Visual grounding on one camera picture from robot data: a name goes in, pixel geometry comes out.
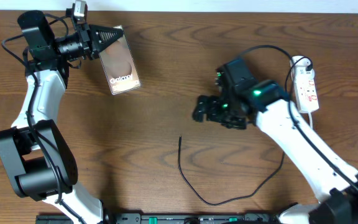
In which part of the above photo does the white USB charger adapter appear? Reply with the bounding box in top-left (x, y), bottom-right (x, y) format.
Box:
top-left (290, 55), bottom-right (315, 81)

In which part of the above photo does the white power strip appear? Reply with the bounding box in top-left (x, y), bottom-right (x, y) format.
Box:
top-left (294, 75), bottom-right (319, 113)

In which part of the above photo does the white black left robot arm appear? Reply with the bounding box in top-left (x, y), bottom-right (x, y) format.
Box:
top-left (0, 9), bottom-right (124, 223)

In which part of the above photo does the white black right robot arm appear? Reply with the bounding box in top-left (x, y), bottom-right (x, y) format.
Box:
top-left (192, 58), bottom-right (358, 223)

